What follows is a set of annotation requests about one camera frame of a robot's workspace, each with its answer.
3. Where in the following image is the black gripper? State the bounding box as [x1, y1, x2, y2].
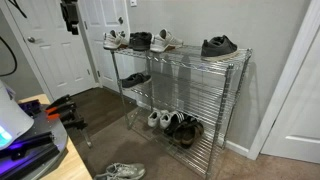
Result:
[59, 0, 81, 36]

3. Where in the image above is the white door with round knob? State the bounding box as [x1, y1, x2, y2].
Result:
[4, 0, 98, 101]

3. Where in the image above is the small black mounting bracket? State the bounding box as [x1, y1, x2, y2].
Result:
[18, 99, 43, 117]

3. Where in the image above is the white shoe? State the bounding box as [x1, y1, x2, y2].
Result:
[159, 109, 174, 130]
[147, 110, 163, 129]

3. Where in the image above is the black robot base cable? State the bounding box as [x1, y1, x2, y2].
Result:
[0, 34, 18, 78]

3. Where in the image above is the brown sandal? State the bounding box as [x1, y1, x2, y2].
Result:
[188, 116, 205, 138]
[172, 119, 197, 150]

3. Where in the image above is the light grey running shoe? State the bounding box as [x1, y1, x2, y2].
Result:
[104, 162, 147, 180]
[93, 171, 116, 180]

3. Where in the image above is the black Nike sneaker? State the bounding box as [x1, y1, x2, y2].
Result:
[200, 34, 240, 62]

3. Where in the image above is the long black mounting bar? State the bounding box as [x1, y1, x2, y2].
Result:
[0, 130, 56, 160]
[0, 144, 62, 180]

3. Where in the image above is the grey round base plate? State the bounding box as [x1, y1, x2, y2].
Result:
[0, 103, 70, 180]

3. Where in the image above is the black striped slide sandal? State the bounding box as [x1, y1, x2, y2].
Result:
[164, 111, 188, 136]

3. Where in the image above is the dark low-top shoe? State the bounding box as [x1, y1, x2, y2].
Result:
[120, 72, 153, 89]

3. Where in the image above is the chrome wire shelf rack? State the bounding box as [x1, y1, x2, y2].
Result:
[109, 44, 253, 179]

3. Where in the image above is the grey sneaker with orange insole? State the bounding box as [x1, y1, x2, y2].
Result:
[102, 29, 130, 51]
[149, 28, 184, 54]

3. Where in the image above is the plain white door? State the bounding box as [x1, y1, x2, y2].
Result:
[248, 0, 320, 165]

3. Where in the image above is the black clamp with orange tip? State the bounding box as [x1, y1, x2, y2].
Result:
[44, 94, 73, 109]
[44, 101, 78, 116]
[46, 111, 80, 122]

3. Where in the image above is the white door with deadbolt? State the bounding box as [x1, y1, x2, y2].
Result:
[78, 0, 132, 95]

